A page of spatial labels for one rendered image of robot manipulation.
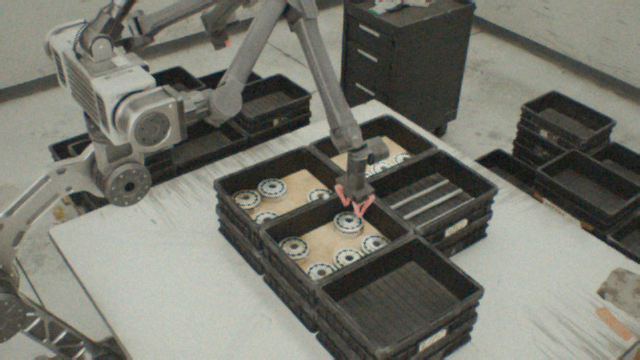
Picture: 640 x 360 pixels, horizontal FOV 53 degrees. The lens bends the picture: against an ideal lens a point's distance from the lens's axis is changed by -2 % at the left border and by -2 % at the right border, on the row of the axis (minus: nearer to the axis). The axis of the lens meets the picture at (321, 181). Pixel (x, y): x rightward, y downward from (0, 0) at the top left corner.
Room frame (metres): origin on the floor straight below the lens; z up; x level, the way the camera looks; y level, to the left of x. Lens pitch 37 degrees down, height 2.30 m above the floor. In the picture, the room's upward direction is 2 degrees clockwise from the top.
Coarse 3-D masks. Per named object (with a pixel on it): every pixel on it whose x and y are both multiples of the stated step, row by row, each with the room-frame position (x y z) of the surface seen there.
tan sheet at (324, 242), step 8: (328, 224) 1.69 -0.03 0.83; (368, 224) 1.70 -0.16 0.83; (312, 232) 1.65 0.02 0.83; (320, 232) 1.65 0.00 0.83; (328, 232) 1.65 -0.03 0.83; (368, 232) 1.66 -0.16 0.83; (376, 232) 1.66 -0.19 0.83; (312, 240) 1.61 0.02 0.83; (320, 240) 1.61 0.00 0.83; (328, 240) 1.61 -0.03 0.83; (336, 240) 1.61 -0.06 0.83; (344, 240) 1.61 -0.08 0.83; (352, 240) 1.61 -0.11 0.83; (360, 240) 1.61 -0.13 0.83; (312, 248) 1.57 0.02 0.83; (320, 248) 1.57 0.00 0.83; (328, 248) 1.57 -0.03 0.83; (336, 248) 1.57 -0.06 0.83; (312, 256) 1.53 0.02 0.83; (320, 256) 1.53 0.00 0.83; (328, 256) 1.53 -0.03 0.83; (304, 264) 1.49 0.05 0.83
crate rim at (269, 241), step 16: (304, 208) 1.65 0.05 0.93; (384, 208) 1.66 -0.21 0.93; (272, 224) 1.57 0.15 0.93; (400, 224) 1.59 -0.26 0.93; (272, 240) 1.49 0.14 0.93; (400, 240) 1.51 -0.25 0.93; (288, 256) 1.42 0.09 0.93; (368, 256) 1.43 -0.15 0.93; (304, 272) 1.36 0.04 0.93; (336, 272) 1.36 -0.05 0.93
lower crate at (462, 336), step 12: (324, 324) 1.26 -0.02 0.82; (468, 324) 1.28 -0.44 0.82; (324, 336) 1.27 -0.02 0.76; (336, 336) 1.22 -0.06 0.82; (456, 336) 1.26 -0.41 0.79; (468, 336) 1.31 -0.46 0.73; (336, 348) 1.22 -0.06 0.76; (432, 348) 1.19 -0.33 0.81; (444, 348) 1.23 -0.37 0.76; (456, 348) 1.27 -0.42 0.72
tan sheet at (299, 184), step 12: (288, 180) 1.93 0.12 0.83; (300, 180) 1.93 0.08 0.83; (312, 180) 1.93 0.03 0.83; (288, 192) 1.86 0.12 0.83; (300, 192) 1.86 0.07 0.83; (264, 204) 1.79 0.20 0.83; (276, 204) 1.79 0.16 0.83; (288, 204) 1.79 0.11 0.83; (300, 204) 1.79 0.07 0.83; (252, 216) 1.72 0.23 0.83
